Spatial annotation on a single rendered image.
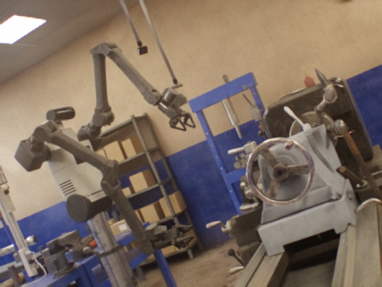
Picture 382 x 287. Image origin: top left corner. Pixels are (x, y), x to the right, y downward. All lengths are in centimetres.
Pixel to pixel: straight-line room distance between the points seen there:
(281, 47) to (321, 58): 50
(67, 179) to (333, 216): 140
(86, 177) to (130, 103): 435
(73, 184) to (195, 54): 420
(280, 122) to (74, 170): 118
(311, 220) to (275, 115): 131
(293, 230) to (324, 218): 11
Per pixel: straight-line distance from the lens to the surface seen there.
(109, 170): 228
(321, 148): 191
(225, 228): 231
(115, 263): 258
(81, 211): 253
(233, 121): 579
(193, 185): 661
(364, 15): 613
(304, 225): 163
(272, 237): 166
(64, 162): 251
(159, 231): 231
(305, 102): 281
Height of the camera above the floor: 126
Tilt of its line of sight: 1 degrees up
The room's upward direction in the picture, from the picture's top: 23 degrees counter-clockwise
